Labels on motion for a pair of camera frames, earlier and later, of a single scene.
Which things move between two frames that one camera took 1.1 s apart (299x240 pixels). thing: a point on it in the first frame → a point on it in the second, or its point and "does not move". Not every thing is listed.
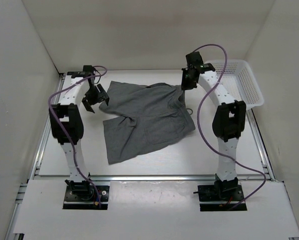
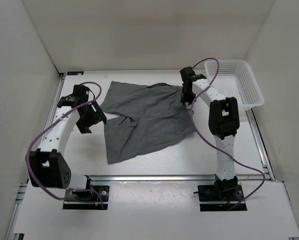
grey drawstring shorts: (146, 116) does not move
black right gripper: (184, 85) → (185, 98)
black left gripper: (101, 95) → (98, 116)
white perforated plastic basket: (240, 80) does not move
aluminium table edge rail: (150, 178) does not move
